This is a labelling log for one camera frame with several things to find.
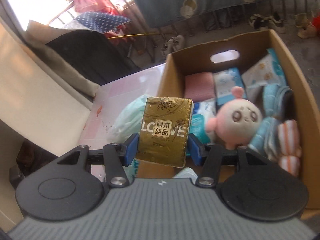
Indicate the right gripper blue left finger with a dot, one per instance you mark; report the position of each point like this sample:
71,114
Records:
116,156

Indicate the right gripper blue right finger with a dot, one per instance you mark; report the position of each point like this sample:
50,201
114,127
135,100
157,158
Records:
209,157

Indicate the blue white wet wipes pack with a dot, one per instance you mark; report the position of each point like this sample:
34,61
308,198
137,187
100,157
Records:
202,112

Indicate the pink plush toy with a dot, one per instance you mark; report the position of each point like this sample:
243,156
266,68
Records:
236,122

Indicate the gold tissue pack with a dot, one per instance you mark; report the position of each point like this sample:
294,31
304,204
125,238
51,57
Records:
164,131

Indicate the pink knitted cloth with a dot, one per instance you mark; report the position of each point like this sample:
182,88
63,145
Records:
199,87

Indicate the blue white bandage box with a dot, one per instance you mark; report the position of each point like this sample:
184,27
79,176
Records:
224,81

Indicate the orange striped sock bundle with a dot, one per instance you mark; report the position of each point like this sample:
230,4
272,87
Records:
290,149

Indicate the teal knitted towel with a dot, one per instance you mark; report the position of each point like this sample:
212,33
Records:
275,101

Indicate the cotton swab white pack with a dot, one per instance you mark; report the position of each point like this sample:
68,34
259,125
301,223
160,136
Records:
265,72

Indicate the white FamilyMart plastic bag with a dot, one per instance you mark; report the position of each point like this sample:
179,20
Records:
128,122

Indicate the black cabinet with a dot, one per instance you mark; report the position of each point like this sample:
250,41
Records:
93,56

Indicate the yellow broom stick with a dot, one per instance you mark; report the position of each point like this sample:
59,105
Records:
133,35

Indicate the navy polka dot cloth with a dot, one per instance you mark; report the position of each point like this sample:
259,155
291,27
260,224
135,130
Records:
100,22

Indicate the black white sneakers pair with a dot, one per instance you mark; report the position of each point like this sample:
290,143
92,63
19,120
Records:
259,23

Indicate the red hanging clothes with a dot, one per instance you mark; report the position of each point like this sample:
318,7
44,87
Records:
106,6

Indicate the beige shoes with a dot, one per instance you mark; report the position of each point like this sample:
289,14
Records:
305,28

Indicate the red plastic bag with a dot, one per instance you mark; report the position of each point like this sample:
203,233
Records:
316,22

